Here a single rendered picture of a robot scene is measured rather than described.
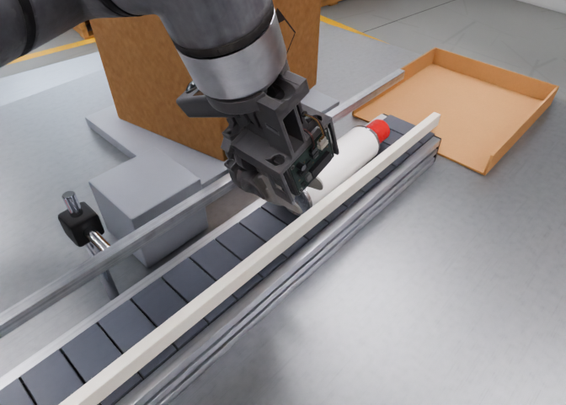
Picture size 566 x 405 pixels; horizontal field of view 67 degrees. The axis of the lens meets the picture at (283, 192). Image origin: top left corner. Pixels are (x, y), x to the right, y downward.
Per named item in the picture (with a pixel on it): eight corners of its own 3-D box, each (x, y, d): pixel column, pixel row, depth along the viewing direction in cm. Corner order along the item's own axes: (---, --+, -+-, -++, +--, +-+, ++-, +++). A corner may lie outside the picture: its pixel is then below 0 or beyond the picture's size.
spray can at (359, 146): (309, 190, 50) (397, 118, 61) (275, 174, 52) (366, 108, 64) (310, 223, 53) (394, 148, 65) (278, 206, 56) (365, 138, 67)
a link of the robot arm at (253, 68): (152, 40, 31) (229, -24, 33) (180, 87, 35) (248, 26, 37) (221, 73, 27) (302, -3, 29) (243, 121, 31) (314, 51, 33)
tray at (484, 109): (484, 176, 68) (493, 156, 65) (351, 115, 81) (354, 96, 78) (551, 104, 84) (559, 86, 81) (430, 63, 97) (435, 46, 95)
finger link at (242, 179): (255, 209, 46) (227, 161, 39) (245, 202, 47) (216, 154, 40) (283, 178, 48) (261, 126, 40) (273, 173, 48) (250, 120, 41)
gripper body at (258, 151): (292, 211, 40) (254, 126, 30) (230, 172, 44) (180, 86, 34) (342, 155, 42) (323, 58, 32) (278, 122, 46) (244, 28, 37)
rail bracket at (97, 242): (130, 335, 47) (83, 234, 36) (96, 296, 51) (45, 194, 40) (154, 317, 49) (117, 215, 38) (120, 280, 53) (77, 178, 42)
